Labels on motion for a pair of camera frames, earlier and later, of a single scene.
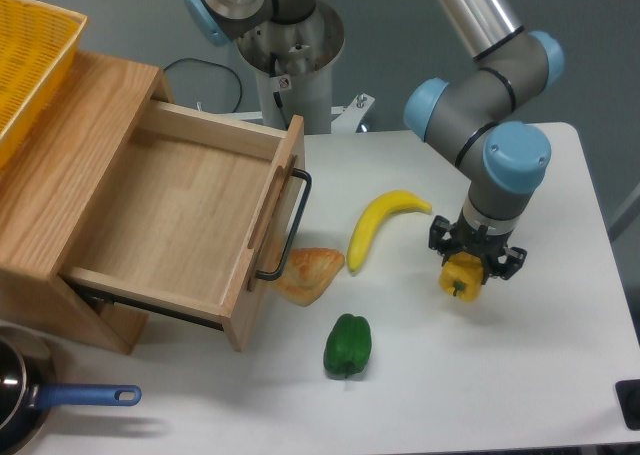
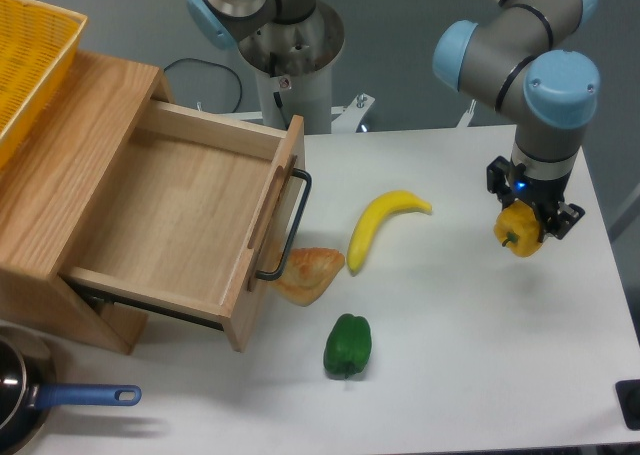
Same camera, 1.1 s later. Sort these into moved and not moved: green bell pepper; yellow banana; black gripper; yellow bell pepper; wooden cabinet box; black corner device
Moved: yellow bell pepper; black gripper
Not moved: green bell pepper; yellow banana; black corner device; wooden cabinet box
